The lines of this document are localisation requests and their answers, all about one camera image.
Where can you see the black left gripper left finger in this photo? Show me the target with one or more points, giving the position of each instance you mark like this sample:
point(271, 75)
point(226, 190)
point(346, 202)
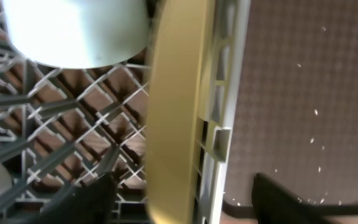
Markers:
point(91, 204)

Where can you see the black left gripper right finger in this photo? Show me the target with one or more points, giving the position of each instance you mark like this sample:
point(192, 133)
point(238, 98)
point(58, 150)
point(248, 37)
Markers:
point(272, 204)

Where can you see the yellow round plate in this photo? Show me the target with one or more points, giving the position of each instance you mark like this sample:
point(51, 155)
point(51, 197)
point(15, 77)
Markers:
point(180, 44)

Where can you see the light blue bowl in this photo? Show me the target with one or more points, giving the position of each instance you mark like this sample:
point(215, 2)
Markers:
point(77, 33)

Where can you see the grey plastic dishwasher rack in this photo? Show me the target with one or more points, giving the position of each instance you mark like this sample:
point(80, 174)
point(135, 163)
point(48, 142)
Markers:
point(60, 129)

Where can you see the dark brown serving tray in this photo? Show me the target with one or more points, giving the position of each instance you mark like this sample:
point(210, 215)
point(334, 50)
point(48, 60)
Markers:
point(297, 107)

